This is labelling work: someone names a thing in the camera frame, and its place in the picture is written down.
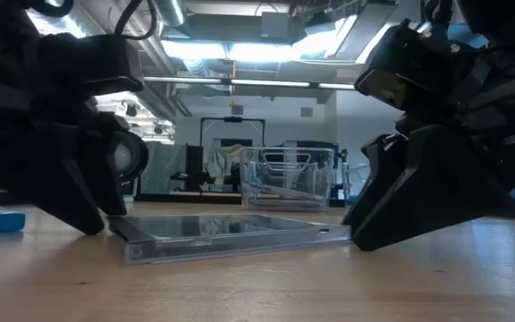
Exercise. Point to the grey fabric cover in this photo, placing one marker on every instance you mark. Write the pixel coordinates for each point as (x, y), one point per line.
(163, 167)

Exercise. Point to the long ceiling light strip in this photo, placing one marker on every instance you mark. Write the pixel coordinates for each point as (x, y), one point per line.
(266, 83)

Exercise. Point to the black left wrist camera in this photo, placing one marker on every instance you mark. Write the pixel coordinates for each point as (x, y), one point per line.
(87, 62)

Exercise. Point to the silver air duct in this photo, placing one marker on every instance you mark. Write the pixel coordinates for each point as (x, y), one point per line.
(170, 11)

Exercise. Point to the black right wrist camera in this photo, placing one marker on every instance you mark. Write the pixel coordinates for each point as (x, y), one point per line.
(391, 67)

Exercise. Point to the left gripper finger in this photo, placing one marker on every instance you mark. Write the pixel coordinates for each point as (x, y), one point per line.
(56, 179)
(105, 170)

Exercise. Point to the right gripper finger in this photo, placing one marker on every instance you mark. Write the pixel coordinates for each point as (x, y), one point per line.
(436, 197)
(382, 170)

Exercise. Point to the white fabric cover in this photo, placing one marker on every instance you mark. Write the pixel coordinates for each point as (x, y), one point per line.
(222, 163)

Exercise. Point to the black clear jewel case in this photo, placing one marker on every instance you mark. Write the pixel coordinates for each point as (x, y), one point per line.
(284, 193)
(222, 237)
(284, 205)

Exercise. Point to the black computer tower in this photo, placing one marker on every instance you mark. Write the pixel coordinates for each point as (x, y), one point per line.
(194, 165)

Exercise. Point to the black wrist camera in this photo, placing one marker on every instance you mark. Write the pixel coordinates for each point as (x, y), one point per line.
(87, 62)
(391, 67)

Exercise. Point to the black background frame rig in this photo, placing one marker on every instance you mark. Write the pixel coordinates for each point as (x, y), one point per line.
(233, 119)

